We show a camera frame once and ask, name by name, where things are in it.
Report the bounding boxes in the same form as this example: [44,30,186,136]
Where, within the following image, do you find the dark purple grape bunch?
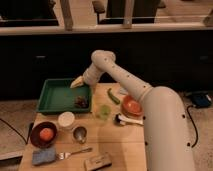
[74,96,88,108]

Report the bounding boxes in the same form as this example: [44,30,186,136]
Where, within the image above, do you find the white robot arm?
[70,50,196,171]

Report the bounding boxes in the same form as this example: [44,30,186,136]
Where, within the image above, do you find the green plastic tray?
[37,78,92,115]

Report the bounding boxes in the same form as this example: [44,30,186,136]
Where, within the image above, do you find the green chili pepper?
[107,88,120,105]

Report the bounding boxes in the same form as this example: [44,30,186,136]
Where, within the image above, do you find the green plastic cup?
[98,105,111,120]

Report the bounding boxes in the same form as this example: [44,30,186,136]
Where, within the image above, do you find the white round container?
[58,112,75,130]

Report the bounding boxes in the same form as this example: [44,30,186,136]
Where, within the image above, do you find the small metal cup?
[73,126,87,144]

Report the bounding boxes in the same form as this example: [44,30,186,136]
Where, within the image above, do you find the orange bowl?
[121,95,143,118]

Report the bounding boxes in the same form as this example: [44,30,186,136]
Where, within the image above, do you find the orange fruit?
[39,128,54,141]

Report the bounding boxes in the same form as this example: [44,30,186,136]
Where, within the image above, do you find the dark red bowl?
[30,122,57,148]

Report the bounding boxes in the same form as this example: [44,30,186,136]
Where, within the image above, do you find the metal spoon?
[56,147,93,160]

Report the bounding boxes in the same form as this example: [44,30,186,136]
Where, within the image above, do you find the blue sponge cloth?
[32,147,56,166]

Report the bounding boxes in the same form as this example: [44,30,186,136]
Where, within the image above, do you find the wooden block eraser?
[84,153,112,171]

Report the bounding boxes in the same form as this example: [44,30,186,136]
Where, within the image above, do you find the blue object on floor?
[192,94,212,108]

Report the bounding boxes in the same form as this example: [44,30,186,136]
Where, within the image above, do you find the white handled brush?
[115,114,143,125]

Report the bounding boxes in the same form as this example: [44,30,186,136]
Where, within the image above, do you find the black cable left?
[0,118,35,145]

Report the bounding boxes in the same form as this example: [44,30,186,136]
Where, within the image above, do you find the black cable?
[186,104,200,149]
[0,118,35,145]

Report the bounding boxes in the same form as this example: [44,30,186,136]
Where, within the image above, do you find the black cable right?
[186,104,200,149]

